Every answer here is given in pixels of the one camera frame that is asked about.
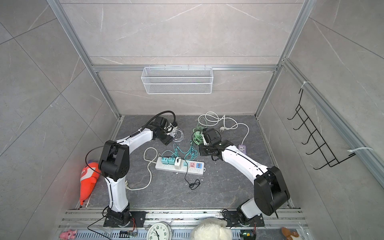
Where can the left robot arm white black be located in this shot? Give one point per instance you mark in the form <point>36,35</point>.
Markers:
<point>114,162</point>

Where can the white multicolour power strip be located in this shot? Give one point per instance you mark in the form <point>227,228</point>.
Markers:
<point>195,167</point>

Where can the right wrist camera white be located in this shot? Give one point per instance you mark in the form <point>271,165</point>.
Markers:
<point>206,138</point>

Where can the purple small power strip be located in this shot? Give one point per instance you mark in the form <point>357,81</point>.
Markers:
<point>243,149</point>

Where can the white wire mesh basket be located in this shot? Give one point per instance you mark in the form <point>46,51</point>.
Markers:
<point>177,80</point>

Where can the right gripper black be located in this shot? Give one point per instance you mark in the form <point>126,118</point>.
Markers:
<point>202,150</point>

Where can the brown plush toy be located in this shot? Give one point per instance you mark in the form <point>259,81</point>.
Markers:
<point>290,234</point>

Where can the white plush toy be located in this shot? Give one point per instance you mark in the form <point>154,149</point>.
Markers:
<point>211,229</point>

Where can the red toy vacuum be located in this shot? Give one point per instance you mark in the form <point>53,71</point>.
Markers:
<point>88,180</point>

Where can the pink toy pig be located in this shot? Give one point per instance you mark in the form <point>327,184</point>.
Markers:
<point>68,235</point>

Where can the teal charger plug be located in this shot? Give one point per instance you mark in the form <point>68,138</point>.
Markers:
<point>171,160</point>
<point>165,160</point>

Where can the white charger with black cable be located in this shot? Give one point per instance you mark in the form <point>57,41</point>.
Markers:
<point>179,163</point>

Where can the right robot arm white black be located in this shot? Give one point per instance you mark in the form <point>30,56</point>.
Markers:
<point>270,188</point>

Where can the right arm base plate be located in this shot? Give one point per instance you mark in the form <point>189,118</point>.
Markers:
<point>237,219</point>

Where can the white analog clock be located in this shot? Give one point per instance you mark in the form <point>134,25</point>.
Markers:
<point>159,231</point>

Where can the black wire hook rack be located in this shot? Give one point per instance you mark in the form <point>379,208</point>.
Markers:
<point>315,136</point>

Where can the aluminium front rail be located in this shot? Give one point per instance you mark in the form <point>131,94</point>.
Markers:
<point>89,224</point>

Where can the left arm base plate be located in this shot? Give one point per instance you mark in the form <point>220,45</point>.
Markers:
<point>125,219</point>

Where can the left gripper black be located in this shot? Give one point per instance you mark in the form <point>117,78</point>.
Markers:
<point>167,140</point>

